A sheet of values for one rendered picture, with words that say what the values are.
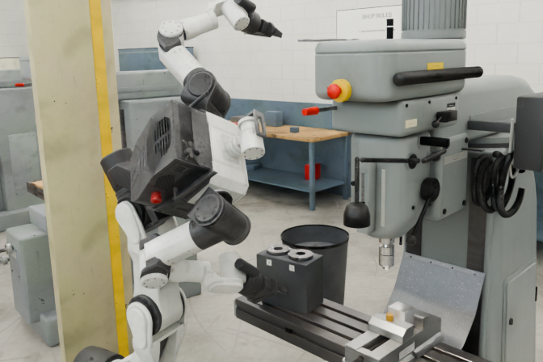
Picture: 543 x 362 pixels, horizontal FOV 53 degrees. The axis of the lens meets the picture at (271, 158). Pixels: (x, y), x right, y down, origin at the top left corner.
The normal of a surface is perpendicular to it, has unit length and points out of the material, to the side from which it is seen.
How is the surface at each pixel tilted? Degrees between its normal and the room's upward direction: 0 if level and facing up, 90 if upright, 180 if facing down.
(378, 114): 90
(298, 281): 90
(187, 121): 57
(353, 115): 90
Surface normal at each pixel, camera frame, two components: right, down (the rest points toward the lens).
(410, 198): 0.71, 0.11
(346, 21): -0.70, 0.15
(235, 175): 0.70, -0.47
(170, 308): 0.83, -0.09
